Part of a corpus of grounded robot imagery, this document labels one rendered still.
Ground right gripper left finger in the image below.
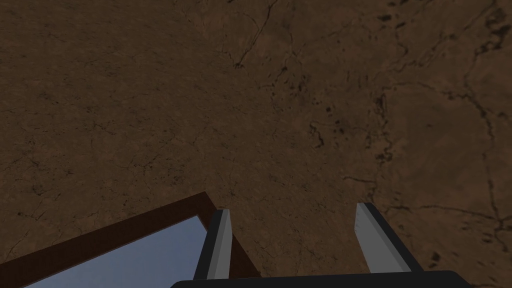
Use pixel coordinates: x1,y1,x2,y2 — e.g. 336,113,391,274
193,208,234,281

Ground brown framed window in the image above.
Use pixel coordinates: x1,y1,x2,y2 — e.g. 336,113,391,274
0,191,263,288

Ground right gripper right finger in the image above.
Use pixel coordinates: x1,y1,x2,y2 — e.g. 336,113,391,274
354,201,425,275

